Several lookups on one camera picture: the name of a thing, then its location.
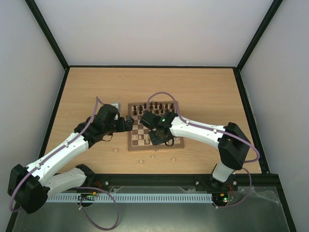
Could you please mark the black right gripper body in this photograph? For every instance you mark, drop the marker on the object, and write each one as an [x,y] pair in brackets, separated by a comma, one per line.
[156,138]

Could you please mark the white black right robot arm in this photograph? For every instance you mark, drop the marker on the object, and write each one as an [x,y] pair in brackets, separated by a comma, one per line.
[231,142]

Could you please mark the wooden chess board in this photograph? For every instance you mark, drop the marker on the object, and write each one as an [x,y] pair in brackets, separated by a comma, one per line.
[136,111]

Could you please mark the light blue slotted cable duct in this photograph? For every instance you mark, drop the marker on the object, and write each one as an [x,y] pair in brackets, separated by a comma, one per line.
[132,198]

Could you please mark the black left frame post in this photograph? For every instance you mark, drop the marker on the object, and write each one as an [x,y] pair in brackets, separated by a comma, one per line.
[32,5]

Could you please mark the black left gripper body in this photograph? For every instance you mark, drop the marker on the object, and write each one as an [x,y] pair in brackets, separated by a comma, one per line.
[122,127]

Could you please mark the black right frame post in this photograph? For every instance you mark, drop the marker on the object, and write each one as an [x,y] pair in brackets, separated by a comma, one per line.
[259,33]

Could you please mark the black front mounting rail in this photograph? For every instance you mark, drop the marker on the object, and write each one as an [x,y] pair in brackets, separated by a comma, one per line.
[201,182]

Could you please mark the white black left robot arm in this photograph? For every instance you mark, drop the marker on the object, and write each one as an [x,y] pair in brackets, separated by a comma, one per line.
[30,186]

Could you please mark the black frame post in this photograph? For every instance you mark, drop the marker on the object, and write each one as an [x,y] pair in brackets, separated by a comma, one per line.
[32,5]
[259,33]

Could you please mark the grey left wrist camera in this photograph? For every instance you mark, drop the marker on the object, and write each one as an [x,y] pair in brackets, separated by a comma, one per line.
[117,105]

